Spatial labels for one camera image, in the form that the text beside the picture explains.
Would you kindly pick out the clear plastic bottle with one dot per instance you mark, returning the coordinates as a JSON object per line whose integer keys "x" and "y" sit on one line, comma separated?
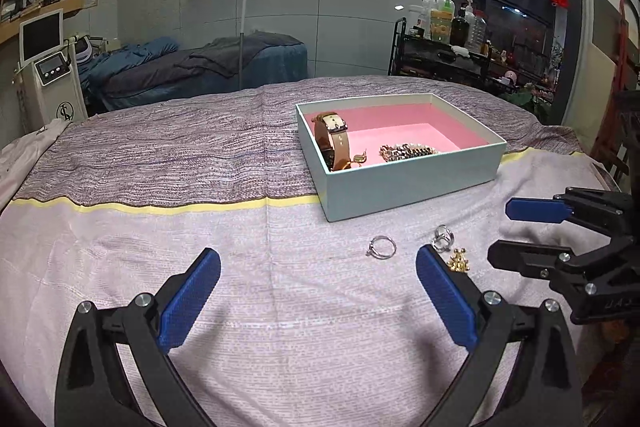
{"x": 477, "y": 34}

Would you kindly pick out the light blue box pink lining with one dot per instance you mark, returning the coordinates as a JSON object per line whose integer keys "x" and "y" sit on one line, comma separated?
{"x": 400, "y": 192}

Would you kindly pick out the gold earring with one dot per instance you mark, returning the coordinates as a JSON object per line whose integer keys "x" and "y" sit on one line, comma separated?
{"x": 359, "y": 158}

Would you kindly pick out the green pump bottle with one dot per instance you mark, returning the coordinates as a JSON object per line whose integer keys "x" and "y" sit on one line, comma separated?
{"x": 445, "y": 1}

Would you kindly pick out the grey pink bed sheet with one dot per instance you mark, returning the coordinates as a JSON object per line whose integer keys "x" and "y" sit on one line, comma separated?
{"x": 300, "y": 332}

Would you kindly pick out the gold bead earrings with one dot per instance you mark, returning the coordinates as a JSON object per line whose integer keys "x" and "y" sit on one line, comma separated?
{"x": 457, "y": 262}

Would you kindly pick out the white cloth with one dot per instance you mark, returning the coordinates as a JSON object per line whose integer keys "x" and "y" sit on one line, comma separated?
{"x": 460, "y": 52}

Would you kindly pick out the purple striped bedspread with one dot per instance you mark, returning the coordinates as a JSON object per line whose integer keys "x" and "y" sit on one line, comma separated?
{"x": 200, "y": 147}

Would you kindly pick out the blue duvet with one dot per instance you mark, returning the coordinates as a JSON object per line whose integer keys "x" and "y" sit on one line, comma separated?
{"x": 145, "y": 53}

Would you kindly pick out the pink round ornament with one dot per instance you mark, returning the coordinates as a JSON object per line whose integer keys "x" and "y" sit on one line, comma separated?
{"x": 510, "y": 78}

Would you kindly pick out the dark brown bottle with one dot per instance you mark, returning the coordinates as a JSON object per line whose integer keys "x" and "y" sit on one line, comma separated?
{"x": 461, "y": 32}

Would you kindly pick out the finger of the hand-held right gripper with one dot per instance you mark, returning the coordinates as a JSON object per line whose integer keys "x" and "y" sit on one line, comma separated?
{"x": 525, "y": 257}
{"x": 535, "y": 210}

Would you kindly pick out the white floor lamp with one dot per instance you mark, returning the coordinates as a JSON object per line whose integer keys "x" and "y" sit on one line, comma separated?
{"x": 246, "y": 7}

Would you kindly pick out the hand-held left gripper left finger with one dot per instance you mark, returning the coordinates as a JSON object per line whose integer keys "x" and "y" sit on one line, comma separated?
{"x": 190, "y": 302}

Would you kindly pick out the reddish wooden chair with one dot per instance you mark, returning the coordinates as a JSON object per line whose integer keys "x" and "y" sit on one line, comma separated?
{"x": 612, "y": 117}

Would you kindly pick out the white beauty machine with screen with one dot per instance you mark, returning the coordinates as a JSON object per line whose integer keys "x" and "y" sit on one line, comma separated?
{"x": 60, "y": 107}

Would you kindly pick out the massage bed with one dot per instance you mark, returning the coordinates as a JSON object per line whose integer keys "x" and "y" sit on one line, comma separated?
{"x": 280, "y": 69}

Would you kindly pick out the white blue machine handpiece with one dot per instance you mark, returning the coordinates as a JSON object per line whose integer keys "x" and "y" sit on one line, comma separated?
{"x": 82, "y": 52}

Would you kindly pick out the green potted plant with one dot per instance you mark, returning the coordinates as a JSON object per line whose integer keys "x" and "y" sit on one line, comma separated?
{"x": 530, "y": 99}

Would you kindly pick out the black trolley cart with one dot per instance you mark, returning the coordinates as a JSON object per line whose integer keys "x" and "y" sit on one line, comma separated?
{"x": 430, "y": 63}

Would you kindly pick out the grey blanket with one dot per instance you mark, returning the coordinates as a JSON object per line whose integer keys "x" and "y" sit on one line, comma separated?
{"x": 250, "y": 48}

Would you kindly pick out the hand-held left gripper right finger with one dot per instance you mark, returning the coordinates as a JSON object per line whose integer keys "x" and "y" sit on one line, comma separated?
{"x": 445, "y": 302}

